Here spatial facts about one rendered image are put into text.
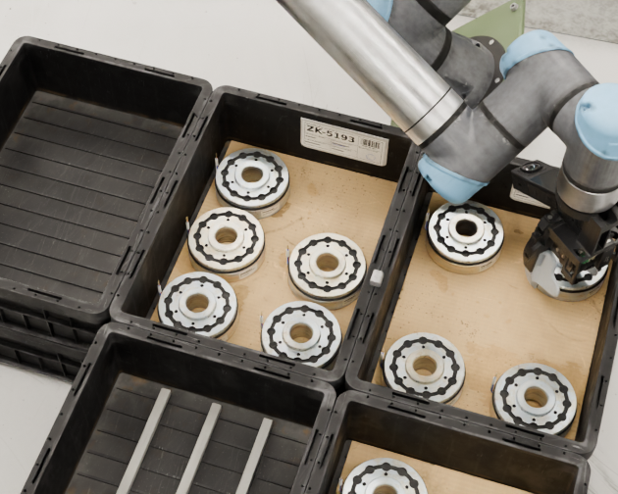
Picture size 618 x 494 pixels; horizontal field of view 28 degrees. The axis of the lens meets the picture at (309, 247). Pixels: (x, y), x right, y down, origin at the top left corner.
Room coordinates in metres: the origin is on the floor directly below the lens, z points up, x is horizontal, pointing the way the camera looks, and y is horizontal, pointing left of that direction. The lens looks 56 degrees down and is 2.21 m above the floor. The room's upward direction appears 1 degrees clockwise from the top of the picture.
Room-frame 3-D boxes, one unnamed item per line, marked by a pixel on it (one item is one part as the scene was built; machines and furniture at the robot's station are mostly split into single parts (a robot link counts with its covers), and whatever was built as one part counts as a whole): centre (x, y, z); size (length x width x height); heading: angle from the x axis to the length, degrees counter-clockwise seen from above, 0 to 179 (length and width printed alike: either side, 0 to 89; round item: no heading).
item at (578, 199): (0.88, -0.33, 1.07); 0.08 x 0.08 x 0.05
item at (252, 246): (0.93, 0.11, 0.86); 0.10 x 0.10 x 0.01
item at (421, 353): (0.74, -0.15, 0.86); 0.05 x 0.05 x 0.01
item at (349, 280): (0.89, -0.02, 0.86); 0.10 x 0.10 x 0.01
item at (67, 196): (1.00, 0.33, 0.87); 0.40 x 0.30 x 0.11; 163
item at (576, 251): (0.87, -0.33, 0.99); 0.09 x 0.08 x 0.12; 32
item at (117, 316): (0.91, 0.05, 0.92); 0.40 x 0.30 x 0.02; 163
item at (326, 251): (0.89, -0.02, 0.86); 0.05 x 0.05 x 0.01
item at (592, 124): (0.88, -0.33, 1.15); 0.09 x 0.08 x 0.11; 31
